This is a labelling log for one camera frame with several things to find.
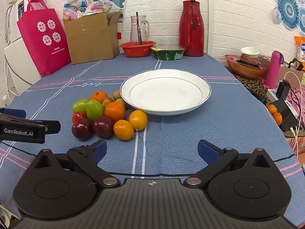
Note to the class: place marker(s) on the white plate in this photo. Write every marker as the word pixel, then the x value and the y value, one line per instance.
pixel 165 93

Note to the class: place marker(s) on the pink tote bag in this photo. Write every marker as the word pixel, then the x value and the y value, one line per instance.
pixel 44 40

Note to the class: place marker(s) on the black charger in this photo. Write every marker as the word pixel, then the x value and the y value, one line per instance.
pixel 282 91

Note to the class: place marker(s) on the brown black patterned cloth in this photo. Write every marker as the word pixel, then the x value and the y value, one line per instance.
pixel 252 84

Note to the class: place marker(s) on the small reddish green fruit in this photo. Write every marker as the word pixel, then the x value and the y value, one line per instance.
pixel 107 101

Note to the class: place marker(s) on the pink thermos bottle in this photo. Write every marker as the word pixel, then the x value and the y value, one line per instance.
pixel 274 71

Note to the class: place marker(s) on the printed plastic bag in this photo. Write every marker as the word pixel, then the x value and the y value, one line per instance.
pixel 93 7

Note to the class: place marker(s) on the green instant noodle bowl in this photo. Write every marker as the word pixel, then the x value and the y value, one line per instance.
pixel 168 53

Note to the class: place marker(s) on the blue striped tablecloth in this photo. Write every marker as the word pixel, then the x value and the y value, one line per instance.
pixel 214 128

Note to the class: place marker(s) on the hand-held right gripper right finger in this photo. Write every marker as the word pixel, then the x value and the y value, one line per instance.
pixel 206 149

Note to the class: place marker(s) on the blue paper fan decoration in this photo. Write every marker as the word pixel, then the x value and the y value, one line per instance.
pixel 288 9

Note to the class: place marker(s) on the white appliance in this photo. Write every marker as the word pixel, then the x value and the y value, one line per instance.
pixel 16 59

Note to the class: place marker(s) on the dark chopsticks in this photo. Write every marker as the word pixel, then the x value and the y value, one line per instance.
pixel 139 28

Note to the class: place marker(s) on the orange snack packet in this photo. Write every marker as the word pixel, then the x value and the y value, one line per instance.
pixel 299 47

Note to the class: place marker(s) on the red plastic basket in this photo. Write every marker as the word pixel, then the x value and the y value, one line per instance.
pixel 137 50

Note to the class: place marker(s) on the small open cardboard box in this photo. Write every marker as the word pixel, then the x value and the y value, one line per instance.
pixel 289 72

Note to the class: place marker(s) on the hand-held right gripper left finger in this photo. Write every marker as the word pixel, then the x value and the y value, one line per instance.
pixel 101 148

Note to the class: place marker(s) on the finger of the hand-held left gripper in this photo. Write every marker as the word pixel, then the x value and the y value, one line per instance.
pixel 14 112

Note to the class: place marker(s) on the glass pitcher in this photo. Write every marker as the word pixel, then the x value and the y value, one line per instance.
pixel 139 26

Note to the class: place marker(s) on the brown cardboard box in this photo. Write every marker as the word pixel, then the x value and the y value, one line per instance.
pixel 91 40

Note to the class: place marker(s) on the brown kiwi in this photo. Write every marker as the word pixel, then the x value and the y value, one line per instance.
pixel 116 94
pixel 121 102

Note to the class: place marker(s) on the small red apple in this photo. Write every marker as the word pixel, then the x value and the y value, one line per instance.
pixel 77 116

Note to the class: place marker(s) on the pink printed cloth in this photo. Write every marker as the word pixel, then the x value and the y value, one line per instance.
pixel 296 95

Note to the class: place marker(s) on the white power strip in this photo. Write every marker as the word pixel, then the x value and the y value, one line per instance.
pixel 271 93

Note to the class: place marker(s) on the white paper bowl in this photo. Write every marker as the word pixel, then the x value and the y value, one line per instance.
pixel 249 52

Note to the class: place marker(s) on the stack of patterned bowls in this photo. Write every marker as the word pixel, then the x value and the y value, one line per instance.
pixel 249 62

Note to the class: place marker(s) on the red thermos jug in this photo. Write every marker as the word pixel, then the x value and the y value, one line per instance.
pixel 190 31

